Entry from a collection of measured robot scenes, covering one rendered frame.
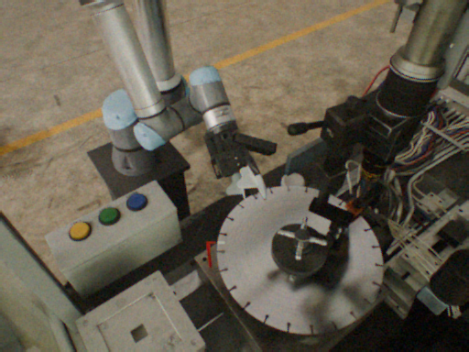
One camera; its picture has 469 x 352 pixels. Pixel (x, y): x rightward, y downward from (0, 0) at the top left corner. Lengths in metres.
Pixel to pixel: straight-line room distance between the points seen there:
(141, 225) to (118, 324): 0.22
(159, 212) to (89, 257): 0.18
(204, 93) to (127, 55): 0.19
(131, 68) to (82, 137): 1.69
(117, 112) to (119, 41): 0.24
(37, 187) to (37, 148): 0.33
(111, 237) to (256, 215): 0.33
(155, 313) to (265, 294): 0.22
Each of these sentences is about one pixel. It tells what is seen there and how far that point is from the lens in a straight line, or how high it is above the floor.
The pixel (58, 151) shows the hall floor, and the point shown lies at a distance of 2.50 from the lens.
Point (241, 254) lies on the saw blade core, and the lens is 0.75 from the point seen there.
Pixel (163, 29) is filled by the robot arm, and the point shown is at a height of 1.15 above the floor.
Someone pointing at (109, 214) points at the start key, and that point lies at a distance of 0.90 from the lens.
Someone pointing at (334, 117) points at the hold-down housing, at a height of 1.25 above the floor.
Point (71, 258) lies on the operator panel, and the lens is 0.87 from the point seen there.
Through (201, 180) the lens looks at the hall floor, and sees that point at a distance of 2.11.
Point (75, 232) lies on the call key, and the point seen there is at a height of 0.91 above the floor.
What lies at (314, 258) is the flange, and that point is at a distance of 0.75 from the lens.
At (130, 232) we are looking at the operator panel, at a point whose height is 0.90.
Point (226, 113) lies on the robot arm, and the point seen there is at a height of 1.04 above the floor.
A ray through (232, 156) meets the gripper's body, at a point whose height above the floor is 0.98.
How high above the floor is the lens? 1.60
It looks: 49 degrees down
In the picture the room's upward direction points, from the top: straight up
